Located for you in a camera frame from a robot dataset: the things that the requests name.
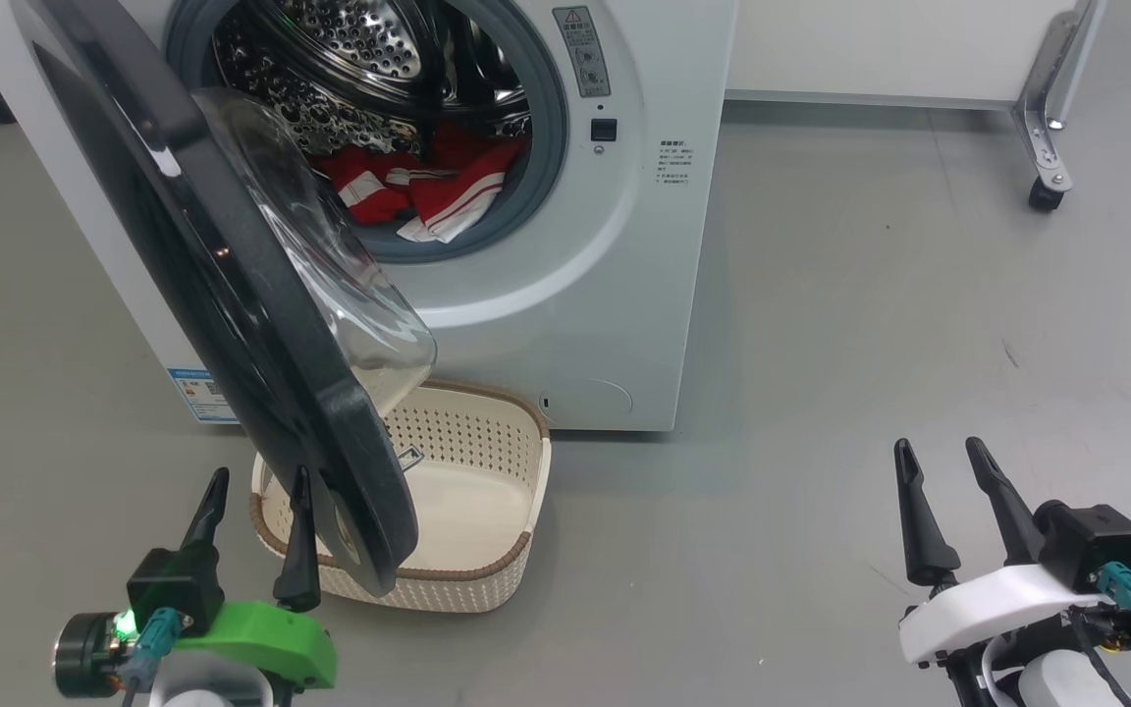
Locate black round glass washer door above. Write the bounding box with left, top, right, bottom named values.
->
left=6, top=0, right=439, bottom=598

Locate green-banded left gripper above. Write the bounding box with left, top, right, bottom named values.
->
left=53, top=465, right=339, bottom=700

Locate grey warning label sticker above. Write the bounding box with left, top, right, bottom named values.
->
left=553, top=7, right=612, bottom=97

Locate cream perforated laundry basket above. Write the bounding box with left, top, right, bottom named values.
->
left=249, top=381, right=554, bottom=615

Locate stainless steel washing machine drum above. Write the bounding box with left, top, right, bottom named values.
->
left=212, top=0, right=532, bottom=158

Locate red white jersey garment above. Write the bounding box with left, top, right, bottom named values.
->
left=397, top=123, right=530, bottom=245
left=315, top=145, right=421, bottom=225

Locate white partition panel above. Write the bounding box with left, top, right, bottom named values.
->
left=723, top=0, right=1082, bottom=107

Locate blue energy label sticker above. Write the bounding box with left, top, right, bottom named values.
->
left=168, top=368, right=240, bottom=425

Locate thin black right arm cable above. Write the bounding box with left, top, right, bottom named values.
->
left=1066, top=604, right=1131, bottom=707

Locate white front-load washing machine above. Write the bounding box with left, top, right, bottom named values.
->
left=0, top=0, right=738, bottom=433

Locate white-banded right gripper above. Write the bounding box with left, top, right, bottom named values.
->
left=894, top=437, right=1116, bottom=669

